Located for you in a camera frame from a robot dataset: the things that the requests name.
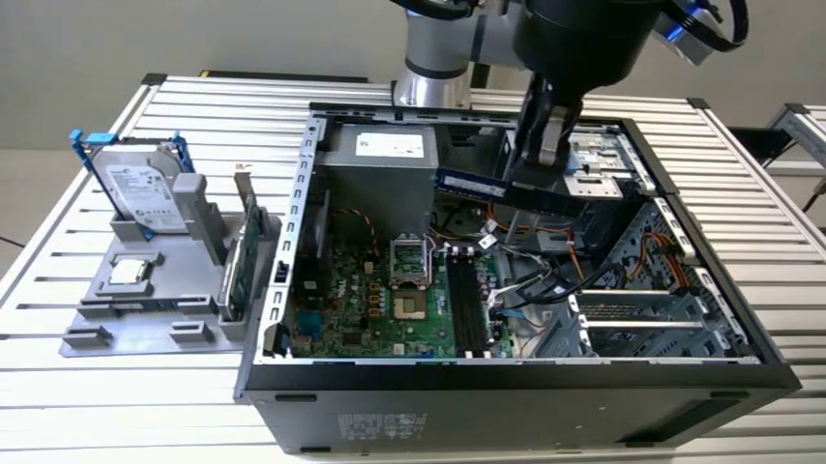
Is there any twisted fan wire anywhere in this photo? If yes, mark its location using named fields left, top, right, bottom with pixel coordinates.
left=329, top=207, right=382, bottom=257

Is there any aluminium slat side table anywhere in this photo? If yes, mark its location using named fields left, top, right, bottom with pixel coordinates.
left=764, top=101, right=826, bottom=178

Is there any black cable bundle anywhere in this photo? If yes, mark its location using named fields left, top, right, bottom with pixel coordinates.
left=499, top=260, right=624, bottom=313

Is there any black RAM slot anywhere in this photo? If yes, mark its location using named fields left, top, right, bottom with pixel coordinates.
left=458, top=246, right=491, bottom=359
left=446, top=246, right=473, bottom=359

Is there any green motherboard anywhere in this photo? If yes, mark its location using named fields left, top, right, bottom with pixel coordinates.
left=289, top=200, right=517, bottom=359

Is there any orange red wire bundle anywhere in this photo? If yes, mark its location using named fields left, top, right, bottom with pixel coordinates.
left=628, top=231, right=688, bottom=297

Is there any silver expansion slot bracket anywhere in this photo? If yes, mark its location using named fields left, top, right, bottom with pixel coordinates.
left=569, top=288, right=679, bottom=310
left=577, top=316, right=708, bottom=335

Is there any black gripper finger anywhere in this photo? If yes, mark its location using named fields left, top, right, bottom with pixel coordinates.
left=508, top=79, right=581, bottom=190

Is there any green graphics card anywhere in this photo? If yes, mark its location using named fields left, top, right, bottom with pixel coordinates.
left=216, top=163, right=276, bottom=326

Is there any grey metal disk bay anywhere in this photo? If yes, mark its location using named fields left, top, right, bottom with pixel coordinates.
left=493, top=123, right=640, bottom=247

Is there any black PC case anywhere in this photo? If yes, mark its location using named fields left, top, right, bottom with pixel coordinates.
left=232, top=100, right=804, bottom=455

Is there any silver CPU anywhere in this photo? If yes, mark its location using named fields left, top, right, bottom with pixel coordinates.
left=109, top=258, right=156, bottom=284

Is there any metal socket cover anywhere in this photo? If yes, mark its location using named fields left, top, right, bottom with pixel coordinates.
left=388, top=234, right=433, bottom=288

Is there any black RAM stick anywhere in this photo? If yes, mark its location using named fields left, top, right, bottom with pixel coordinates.
left=436, top=166, right=585, bottom=218
left=80, top=298, right=214, bottom=313

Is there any grey parts rack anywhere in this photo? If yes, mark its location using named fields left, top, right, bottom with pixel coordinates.
left=58, top=173, right=285, bottom=358

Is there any grey power supply unit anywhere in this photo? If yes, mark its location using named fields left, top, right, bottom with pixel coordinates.
left=313, top=123, right=441, bottom=238

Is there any CPU socket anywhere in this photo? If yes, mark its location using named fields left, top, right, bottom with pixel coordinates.
left=390, top=287, right=436, bottom=324

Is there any hard disk in blue carrier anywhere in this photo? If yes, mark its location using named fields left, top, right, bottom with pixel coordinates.
left=68, top=128, right=196, bottom=239

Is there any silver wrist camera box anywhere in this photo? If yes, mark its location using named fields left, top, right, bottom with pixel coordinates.
left=648, top=12, right=719, bottom=67

